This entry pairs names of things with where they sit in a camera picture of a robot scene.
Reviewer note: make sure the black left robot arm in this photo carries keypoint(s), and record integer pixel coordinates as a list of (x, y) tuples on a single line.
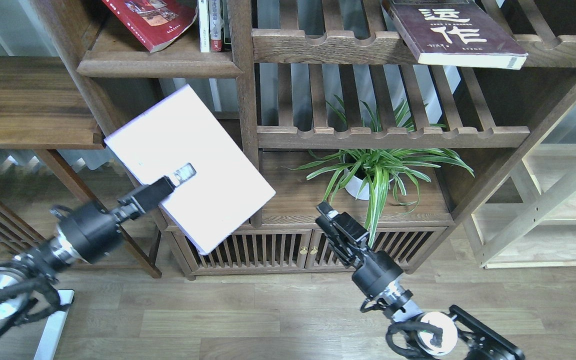
[(27, 292)]

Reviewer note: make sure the red white upright book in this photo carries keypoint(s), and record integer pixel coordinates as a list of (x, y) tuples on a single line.
[(216, 26)]

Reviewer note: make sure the red paperback book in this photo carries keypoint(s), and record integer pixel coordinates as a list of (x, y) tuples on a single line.
[(155, 23)]

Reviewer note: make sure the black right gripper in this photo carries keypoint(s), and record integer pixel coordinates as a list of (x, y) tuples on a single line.
[(348, 238)]

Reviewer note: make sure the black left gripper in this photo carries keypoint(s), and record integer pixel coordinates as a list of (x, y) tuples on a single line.
[(145, 198)]

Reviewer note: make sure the pale lavender paperback book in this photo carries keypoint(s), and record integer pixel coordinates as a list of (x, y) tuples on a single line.
[(226, 189)]

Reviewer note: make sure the dark upright book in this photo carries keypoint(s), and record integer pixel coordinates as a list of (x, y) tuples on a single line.
[(226, 32)]

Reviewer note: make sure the light wooden shelf unit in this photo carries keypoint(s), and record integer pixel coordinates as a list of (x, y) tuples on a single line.
[(540, 229)]

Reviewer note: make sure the dark wooden bookshelf cabinet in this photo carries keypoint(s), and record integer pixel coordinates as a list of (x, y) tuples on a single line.
[(328, 74)]

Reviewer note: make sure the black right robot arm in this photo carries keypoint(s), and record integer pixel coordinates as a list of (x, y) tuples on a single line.
[(413, 333)]

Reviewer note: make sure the dark maroon large book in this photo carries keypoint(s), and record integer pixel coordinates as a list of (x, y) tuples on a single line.
[(454, 33)]

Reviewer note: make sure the dark wooden side table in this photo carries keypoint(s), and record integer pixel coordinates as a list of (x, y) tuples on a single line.
[(43, 111)]

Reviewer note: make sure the white metal stand leg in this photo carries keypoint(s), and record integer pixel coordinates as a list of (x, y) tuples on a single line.
[(54, 326)]

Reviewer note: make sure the green spider plant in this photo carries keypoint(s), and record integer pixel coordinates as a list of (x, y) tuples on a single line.
[(380, 172)]

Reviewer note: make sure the white plant pot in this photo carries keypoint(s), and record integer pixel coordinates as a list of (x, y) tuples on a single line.
[(357, 187)]

